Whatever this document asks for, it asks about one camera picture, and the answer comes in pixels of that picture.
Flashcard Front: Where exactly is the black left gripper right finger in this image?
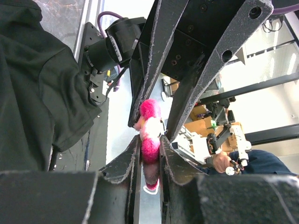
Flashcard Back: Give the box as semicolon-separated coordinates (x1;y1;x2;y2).
160;136;299;224

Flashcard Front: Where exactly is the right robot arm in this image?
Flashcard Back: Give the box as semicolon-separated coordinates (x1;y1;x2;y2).
79;0;274;141

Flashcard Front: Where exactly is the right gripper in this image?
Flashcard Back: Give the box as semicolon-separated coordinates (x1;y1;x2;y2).
128;0;273;141

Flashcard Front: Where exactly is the black t-shirt garment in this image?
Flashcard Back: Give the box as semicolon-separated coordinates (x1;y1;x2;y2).
0;0;100;171

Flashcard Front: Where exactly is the pink white flower brooch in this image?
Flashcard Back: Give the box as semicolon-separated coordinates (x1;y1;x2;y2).
133;99;163;194

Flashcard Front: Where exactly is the person hand in background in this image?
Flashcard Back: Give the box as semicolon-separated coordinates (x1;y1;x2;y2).
213;151;231;173

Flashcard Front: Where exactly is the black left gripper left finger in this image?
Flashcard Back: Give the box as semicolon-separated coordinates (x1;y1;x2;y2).
0;136;141;224

